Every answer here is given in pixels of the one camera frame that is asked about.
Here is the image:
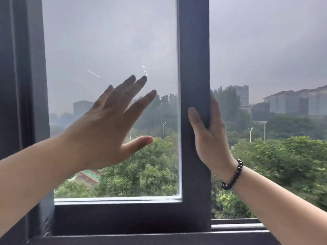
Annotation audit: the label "person's right hand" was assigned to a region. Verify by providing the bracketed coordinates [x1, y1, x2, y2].
[188, 91, 238, 180]

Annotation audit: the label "person's left hand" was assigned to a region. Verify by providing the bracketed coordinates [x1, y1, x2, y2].
[60, 74, 157, 173]

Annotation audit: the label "dark sliding window sash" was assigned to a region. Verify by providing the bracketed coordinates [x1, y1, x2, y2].
[11, 0, 212, 237]

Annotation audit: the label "person's right forearm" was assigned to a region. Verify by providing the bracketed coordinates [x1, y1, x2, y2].
[222, 163, 327, 245]

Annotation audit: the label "person's left forearm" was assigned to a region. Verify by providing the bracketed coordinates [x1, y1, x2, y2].
[0, 134, 77, 239]

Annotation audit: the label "hazy grey building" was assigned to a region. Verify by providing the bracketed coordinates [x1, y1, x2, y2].
[73, 100, 95, 118]

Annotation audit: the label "tall grey tower building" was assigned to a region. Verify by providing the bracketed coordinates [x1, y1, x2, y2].
[232, 85, 249, 106]

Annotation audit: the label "green sports court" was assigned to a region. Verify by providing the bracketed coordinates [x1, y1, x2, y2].
[81, 169, 101, 183]

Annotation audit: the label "wide pale building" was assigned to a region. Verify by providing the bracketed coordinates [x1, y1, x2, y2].
[263, 85, 327, 117]

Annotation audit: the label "dark window track rails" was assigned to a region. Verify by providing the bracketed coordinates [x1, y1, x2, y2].
[212, 218, 267, 231]

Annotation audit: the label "dark beaded bracelet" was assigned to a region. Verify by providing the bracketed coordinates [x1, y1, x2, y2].
[221, 159, 244, 191]

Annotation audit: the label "dark outer window frame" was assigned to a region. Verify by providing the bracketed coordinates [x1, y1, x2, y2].
[0, 0, 281, 245]

